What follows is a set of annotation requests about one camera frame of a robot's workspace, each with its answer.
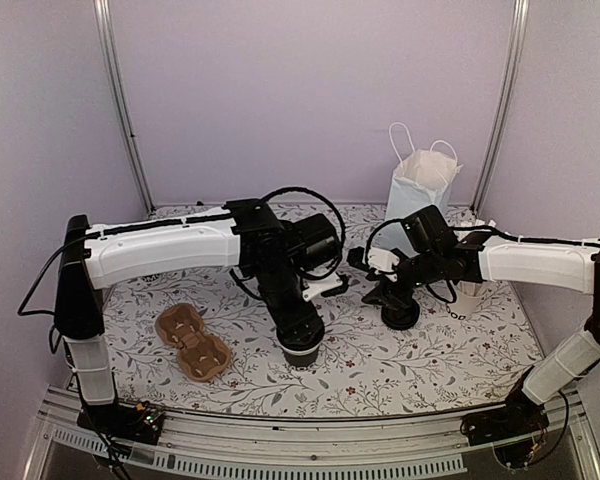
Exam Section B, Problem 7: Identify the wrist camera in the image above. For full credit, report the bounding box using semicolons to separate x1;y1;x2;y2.
301;273;350;302
347;247;401;281

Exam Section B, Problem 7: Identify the black paper coffee cup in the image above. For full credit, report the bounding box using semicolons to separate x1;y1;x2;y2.
282;345;319;369

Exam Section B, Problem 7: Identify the white cup holding straws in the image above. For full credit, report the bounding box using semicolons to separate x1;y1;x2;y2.
446;281;482;321

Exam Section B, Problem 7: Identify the brown cardboard cup carrier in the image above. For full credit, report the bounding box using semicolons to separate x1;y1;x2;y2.
155;303;231;382

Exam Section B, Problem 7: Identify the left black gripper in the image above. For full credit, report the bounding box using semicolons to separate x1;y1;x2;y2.
253;265;325;347

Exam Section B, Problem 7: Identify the floral table mat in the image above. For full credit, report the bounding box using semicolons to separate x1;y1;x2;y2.
79;202;546;419

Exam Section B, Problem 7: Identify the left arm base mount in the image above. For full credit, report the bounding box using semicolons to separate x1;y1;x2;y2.
77;400;164;446

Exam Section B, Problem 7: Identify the left aluminium frame post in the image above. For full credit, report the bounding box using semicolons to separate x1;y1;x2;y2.
93;0;155;214

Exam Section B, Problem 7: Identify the white paper bag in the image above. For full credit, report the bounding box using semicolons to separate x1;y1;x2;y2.
381;122;462;256

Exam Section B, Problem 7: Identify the stack of black lids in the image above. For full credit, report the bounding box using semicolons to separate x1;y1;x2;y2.
381;303;420;331

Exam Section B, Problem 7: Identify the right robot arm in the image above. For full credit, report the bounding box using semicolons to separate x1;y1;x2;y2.
360;205;600;436

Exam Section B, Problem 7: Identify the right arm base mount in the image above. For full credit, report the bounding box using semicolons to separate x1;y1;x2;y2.
460;404;549;469

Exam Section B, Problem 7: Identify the aluminium frame post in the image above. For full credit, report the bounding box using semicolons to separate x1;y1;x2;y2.
93;0;155;214
471;0;530;214

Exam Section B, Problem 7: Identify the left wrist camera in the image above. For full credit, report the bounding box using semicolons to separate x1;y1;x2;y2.
301;273;350;302

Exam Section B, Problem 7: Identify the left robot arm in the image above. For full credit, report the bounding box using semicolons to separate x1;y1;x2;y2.
54;199;346;434

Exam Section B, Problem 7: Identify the front aluminium rail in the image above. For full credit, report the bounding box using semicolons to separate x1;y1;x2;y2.
24;388;600;479

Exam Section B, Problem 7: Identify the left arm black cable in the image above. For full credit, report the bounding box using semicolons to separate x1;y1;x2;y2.
229;186;349;296

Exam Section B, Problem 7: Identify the right aluminium frame post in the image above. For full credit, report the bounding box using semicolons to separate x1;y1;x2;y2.
471;0;530;214

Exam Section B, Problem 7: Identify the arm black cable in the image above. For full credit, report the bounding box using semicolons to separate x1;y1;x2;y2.
363;217;421;266
229;186;349;296

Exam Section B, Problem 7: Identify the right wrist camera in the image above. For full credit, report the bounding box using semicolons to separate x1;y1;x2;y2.
347;247;401;281

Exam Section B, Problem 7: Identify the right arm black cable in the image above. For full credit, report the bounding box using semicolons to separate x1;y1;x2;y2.
363;217;421;266

